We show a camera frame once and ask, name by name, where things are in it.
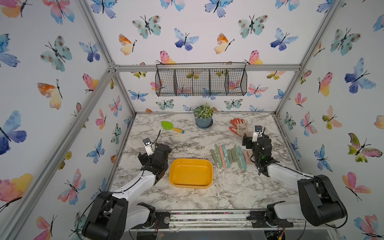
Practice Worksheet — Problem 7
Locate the yellow plastic storage tray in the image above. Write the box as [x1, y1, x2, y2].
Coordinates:
[169, 159, 214, 189]

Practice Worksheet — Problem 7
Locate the teal ceramic sheathed knife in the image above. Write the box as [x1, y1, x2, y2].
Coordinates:
[222, 146, 231, 168]

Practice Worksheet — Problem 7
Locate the pink sheathed fruit knife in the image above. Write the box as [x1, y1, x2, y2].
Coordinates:
[219, 145, 227, 169]

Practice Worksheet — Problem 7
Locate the green sheathed fruit knife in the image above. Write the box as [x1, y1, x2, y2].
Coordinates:
[215, 144, 223, 169]

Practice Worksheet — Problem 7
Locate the grey green folding knife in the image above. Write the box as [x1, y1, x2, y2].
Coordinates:
[210, 149, 218, 164]

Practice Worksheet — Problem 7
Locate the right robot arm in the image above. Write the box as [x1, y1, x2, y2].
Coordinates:
[242, 132, 348, 227]

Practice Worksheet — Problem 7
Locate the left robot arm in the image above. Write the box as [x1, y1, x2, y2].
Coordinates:
[81, 143, 172, 240]

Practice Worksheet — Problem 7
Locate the pink sheathed knife in tray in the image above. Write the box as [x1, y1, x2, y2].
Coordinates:
[243, 150, 253, 165]

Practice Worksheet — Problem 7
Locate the sage green folding knife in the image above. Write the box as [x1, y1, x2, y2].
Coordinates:
[227, 149, 234, 164]

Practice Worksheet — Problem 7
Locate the red and pink glove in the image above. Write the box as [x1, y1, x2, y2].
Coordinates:
[229, 118, 251, 138]

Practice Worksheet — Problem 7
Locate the green toy garden trowel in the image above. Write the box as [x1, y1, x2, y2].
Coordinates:
[161, 121, 185, 134]

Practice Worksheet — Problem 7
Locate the potted green plant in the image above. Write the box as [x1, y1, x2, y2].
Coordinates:
[194, 103, 214, 129]

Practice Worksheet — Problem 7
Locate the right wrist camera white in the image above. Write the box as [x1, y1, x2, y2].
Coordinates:
[252, 125, 264, 143]

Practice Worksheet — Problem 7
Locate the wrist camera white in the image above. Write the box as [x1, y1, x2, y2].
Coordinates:
[143, 138, 156, 156]
[252, 125, 264, 143]

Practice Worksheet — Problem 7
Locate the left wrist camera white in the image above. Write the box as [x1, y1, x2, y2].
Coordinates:
[143, 138, 156, 156]

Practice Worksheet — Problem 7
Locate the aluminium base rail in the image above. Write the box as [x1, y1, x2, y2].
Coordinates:
[85, 208, 337, 232]

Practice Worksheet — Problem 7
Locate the black wire wall basket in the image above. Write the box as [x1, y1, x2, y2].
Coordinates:
[152, 62, 248, 97]

